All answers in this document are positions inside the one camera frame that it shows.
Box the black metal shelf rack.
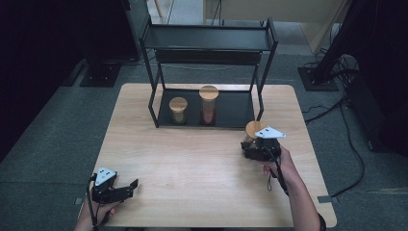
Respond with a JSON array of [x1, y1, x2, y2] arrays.
[[138, 16, 279, 132]]

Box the tall glass jar red contents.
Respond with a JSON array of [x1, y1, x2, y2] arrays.
[[198, 85, 220, 126]]

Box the person's left hand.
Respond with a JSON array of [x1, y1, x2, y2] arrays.
[[73, 199, 116, 231]]

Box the right hand-held gripper black cable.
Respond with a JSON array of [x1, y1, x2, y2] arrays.
[[263, 146, 290, 197]]

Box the black slanted stand pole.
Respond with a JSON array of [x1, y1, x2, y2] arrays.
[[312, 0, 381, 85]]

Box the hand-held gripper black cable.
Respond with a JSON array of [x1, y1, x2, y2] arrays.
[[86, 173, 101, 231], [263, 146, 290, 197]]

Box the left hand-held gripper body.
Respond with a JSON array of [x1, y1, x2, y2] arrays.
[[90, 167, 135, 205]]

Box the white floor cable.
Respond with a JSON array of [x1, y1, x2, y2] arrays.
[[156, 62, 238, 72]]

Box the beige wooden cabinet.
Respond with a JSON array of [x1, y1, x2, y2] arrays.
[[203, 0, 351, 54]]

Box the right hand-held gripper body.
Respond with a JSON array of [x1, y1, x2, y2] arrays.
[[248, 125, 288, 163]]

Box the person's right hand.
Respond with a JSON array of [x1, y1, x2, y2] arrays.
[[262, 145, 298, 191]]

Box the black stand base plate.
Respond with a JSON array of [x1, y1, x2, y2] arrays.
[[79, 62, 122, 89], [297, 65, 340, 92]]

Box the left hand-held gripper black cable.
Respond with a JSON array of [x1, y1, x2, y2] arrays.
[[86, 173, 101, 231]]

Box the short glass jar wooden lid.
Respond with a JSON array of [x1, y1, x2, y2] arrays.
[[168, 96, 190, 126]]

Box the glass jar brown contents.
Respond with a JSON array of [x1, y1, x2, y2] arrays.
[[242, 120, 267, 152]]

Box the long black floor cable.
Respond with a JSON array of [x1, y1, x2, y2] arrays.
[[302, 95, 367, 198]]

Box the dark grey upright panel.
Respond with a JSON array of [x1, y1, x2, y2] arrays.
[[121, 0, 152, 62]]

